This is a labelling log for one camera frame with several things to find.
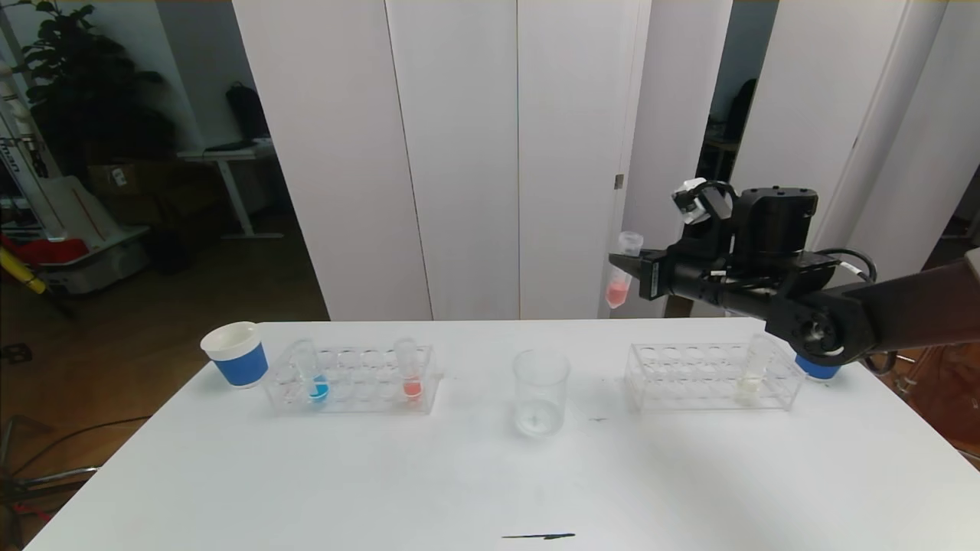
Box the white machine base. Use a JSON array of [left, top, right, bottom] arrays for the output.
[[38, 176, 152, 295]]

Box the white desk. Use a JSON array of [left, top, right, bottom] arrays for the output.
[[178, 142, 286, 242]]

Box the brown metal stand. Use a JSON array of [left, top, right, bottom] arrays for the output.
[[880, 344, 980, 452]]

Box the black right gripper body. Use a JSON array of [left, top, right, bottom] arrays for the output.
[[639, 250, 723, 307]]

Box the red plastic object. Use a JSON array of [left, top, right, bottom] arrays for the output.
[[0, 236, 89, 269]]

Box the clear glass beaker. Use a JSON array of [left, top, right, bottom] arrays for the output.
[[511, 349, 571, 439]]

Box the brown cardboard box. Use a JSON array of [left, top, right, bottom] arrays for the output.
[[87, 161, 185, 202]]

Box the white banner stand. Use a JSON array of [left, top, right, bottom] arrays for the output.
[[0, 61, 66, 242]]

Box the test tube with yellow pigment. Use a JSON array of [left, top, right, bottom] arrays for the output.
[[735, 334, 776, 405]]

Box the blue white paper cup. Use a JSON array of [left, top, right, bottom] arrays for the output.
[[201, 321, 270, 390], [795, 354, 841, 381]]

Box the white folding screen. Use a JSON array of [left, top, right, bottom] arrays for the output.
[[689, 0, 980, 318], [232, 0, 732, 322]]

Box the black backpack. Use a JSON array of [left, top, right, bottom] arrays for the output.
[[226, 82, 271, 141]]

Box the dark green potted plant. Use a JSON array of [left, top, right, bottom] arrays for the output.
[[15, 0, 177, 181]]

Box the test tube with red pigment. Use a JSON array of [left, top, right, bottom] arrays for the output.
[[393, 339, 424, 403], [605, 231, 642, 310]]

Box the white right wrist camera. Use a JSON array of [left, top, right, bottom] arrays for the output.
[[672, 178, 728, 225]]

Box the black right camera cable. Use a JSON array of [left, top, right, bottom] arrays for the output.
[[815, 249, 877, 285]]

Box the black floor cable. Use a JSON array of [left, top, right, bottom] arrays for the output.
[[0, 416, 152, 491]]

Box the test tube with blue pigment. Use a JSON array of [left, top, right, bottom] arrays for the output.
[[293, 341, 332, 405]]

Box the clear plastic test tube rack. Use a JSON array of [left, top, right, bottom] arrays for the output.
[[264, 343, 445, 416], [624, 341, 805, 412]]

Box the yellow pole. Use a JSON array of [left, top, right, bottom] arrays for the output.
[[0, 245, 48, 296]]

